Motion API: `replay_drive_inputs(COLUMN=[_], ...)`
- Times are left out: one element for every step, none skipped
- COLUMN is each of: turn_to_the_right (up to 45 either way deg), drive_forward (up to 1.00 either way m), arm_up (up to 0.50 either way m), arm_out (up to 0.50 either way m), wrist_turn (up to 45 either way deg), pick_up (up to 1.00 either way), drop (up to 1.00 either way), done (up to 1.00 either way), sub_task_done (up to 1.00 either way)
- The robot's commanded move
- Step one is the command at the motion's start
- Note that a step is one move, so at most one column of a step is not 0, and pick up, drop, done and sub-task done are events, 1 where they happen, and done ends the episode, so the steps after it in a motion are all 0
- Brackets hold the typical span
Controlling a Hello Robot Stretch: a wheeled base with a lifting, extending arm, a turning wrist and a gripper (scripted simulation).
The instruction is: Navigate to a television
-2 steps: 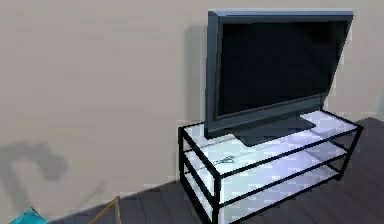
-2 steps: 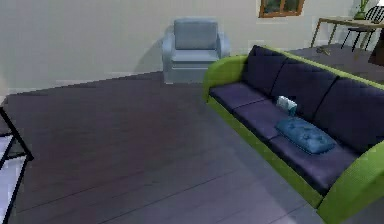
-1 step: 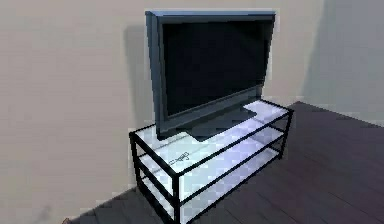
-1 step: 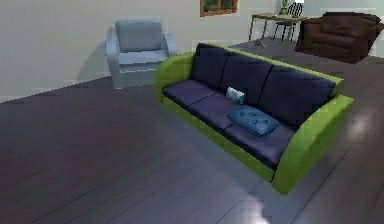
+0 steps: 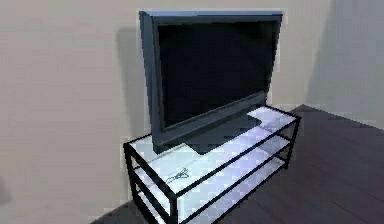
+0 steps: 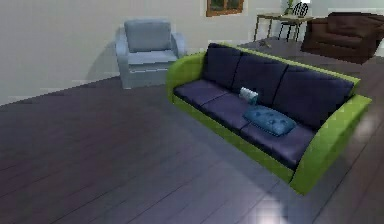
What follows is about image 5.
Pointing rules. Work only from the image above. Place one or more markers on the dark grey flat television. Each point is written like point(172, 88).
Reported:
point(213, 73)

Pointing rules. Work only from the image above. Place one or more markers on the black framed glass television stand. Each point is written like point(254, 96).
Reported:
point(220, 176)

